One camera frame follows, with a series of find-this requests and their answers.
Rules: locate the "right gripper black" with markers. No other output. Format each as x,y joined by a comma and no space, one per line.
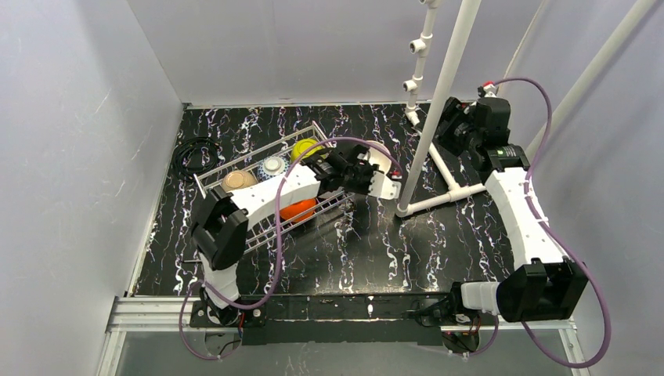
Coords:
452,126

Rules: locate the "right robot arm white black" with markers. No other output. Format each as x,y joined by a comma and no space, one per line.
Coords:
545,284

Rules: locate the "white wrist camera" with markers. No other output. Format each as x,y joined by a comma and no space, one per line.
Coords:
385,185
487,90

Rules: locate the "cream bowl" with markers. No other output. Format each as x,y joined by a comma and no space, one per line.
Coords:
375,157
299,211
238,179

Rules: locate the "red patterned bowl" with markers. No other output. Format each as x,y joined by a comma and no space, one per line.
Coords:
271,167

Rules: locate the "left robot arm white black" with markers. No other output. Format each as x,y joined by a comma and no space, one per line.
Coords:
220,228

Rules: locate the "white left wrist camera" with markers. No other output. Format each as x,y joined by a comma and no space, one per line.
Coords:
385,185

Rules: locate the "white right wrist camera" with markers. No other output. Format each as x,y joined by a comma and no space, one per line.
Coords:
487,90

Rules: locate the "yellow-green bowl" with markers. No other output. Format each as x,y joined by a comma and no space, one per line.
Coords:
304,146

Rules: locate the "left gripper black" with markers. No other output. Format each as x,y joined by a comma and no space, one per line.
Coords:
366,176

